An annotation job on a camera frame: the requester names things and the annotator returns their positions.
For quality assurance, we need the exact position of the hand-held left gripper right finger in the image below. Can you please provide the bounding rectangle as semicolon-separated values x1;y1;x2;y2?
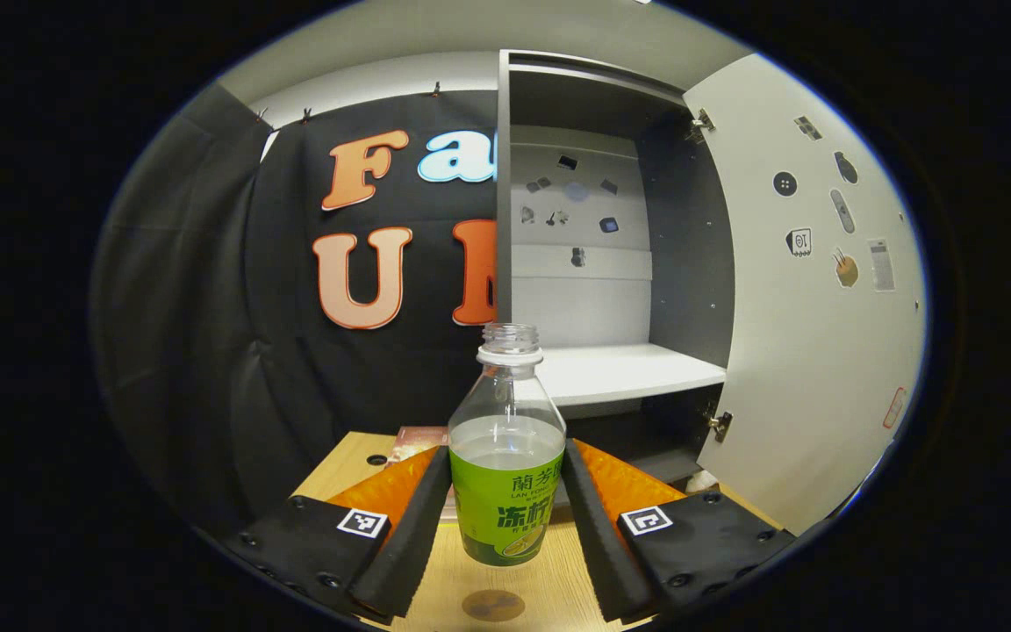
562;437;798;626

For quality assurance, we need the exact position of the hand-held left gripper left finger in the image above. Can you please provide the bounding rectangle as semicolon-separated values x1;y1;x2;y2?
223;446;455;626

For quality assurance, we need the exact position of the clear bottle with green label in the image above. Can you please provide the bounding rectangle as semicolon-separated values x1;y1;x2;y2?
448;322;568;567

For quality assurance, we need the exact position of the beige cabinet door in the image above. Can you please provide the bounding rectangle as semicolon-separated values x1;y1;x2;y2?
683;53;928;536

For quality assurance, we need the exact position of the white cabinet shelf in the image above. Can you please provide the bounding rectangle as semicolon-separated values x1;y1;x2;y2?
532;342;728;406

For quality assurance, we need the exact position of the black backdrop cloth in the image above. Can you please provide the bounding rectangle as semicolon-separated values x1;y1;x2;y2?
89;83;506;545

